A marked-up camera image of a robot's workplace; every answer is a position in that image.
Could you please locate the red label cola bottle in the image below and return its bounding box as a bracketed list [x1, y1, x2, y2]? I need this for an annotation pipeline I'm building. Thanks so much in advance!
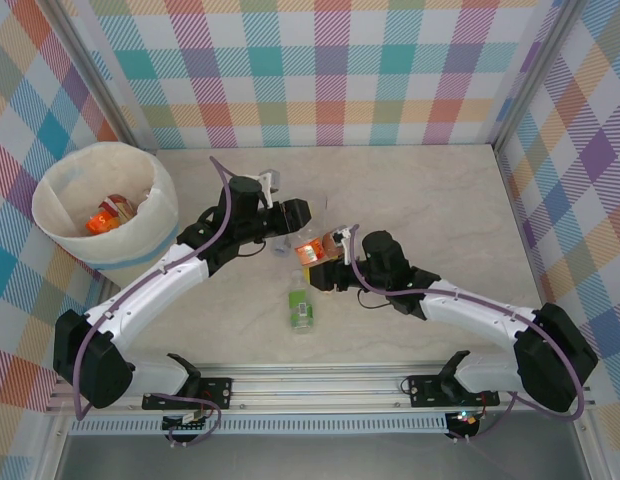
[293, 228, 342, 265]

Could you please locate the green label plastic bottle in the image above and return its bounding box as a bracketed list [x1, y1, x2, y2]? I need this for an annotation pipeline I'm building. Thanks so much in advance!
[287, 269, 317, 335]

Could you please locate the orange label plastic bottle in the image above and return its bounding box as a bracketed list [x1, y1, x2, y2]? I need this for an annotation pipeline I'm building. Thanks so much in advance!
[85, 208, 122, 235]

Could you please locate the white round bin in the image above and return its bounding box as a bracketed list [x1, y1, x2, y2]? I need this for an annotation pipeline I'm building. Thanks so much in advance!
[30, 141, 179, 274]

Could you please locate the right circuit board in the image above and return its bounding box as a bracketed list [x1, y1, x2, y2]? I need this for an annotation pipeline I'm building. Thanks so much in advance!
[447, 408, 482, 429]

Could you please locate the circuit board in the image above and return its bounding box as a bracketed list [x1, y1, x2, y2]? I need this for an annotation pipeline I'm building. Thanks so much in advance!
[447, 408, 482, 429]
[161, 410, 210, 432]

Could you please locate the left circuit board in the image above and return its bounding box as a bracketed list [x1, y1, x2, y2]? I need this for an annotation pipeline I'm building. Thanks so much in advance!
[161, 410, 210, 432]

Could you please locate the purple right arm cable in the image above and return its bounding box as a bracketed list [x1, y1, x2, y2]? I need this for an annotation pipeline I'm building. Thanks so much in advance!
[348, 223, 587, 444]

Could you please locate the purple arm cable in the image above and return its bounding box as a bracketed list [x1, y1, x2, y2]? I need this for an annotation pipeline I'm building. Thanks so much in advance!
[348, 223, 587, 444]
[72, 155, 241, 449]

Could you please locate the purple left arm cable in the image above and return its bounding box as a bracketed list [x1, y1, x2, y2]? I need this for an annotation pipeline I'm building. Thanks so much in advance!
[72, 155, 241, 449]

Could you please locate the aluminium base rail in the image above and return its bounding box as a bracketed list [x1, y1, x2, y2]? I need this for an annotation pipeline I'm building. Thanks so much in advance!
[44, 367, 596, 414]

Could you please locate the perforated metal cable tray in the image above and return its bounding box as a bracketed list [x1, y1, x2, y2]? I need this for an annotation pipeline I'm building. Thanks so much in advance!
[64, 417, 449, 436]

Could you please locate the aluminium left frame post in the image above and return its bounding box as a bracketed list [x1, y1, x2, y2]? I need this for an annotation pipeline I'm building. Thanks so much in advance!
[53, 0, 159, 151]

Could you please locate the aluminium frame post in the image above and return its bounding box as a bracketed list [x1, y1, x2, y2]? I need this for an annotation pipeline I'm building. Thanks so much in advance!
[53, 0, 159, 151]
[489, 0, 582, 151]

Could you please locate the aluminium right frame post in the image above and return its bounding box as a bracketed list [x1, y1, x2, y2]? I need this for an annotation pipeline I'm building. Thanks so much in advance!
[489, 0, 582, 151]

